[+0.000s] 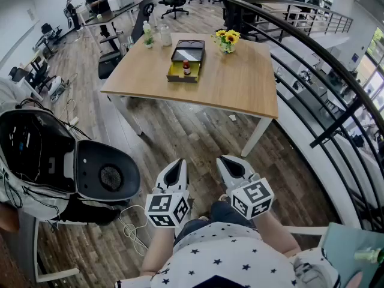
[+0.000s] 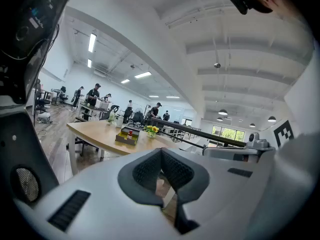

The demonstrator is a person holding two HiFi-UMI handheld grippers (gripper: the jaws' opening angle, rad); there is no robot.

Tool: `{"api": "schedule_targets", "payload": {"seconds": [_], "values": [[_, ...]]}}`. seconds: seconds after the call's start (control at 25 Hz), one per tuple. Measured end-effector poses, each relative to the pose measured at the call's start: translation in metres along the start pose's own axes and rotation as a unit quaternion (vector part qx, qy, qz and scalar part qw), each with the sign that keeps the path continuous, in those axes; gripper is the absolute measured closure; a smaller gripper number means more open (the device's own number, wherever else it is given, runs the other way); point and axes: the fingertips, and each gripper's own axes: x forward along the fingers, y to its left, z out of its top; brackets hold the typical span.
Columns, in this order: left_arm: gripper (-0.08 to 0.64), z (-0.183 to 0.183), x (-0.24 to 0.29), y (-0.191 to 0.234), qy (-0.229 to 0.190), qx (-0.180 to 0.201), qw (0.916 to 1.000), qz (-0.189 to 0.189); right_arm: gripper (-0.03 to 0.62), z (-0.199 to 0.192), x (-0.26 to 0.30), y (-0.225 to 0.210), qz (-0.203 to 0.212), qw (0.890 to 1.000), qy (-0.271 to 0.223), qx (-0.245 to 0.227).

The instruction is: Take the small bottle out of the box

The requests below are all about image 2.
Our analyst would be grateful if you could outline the ceiling light panels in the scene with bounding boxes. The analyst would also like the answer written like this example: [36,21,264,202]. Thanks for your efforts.
[86,32,181,100]

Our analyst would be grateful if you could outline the white box appliance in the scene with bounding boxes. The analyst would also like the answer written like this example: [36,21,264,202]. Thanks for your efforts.
[94,100,112,111]

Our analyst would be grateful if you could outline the white floor device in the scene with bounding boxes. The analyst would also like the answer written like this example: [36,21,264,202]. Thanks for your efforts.
[37,112,52,124]

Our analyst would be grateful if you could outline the black and white machine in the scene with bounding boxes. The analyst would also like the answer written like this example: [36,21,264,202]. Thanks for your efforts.
[0,0,72,206]

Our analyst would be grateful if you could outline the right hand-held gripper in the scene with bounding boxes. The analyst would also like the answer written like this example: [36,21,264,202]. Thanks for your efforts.
[202,120,295,164]

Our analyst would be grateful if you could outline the black stair railing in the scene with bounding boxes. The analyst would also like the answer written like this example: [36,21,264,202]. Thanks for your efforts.
[148,117,248,150]

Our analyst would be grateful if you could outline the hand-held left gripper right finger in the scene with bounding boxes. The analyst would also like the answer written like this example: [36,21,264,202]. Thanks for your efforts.
[161,147,275,240]

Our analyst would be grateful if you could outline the black head camera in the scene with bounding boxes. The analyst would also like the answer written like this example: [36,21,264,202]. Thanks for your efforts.
[227,0,253,15]

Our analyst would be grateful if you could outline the black box with yellow tray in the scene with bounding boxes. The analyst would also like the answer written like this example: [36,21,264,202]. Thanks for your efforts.
[114,126,141,146]

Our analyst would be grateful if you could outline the sunflower bouquet in vase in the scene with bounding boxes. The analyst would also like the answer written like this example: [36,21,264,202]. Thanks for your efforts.
[143,125,160,139]

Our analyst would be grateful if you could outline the window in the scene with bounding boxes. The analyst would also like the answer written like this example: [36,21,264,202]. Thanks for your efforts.
[211,125,246,142]

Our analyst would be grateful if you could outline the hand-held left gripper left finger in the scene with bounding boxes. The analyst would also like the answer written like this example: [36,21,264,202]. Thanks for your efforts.
[14,147,181,240]

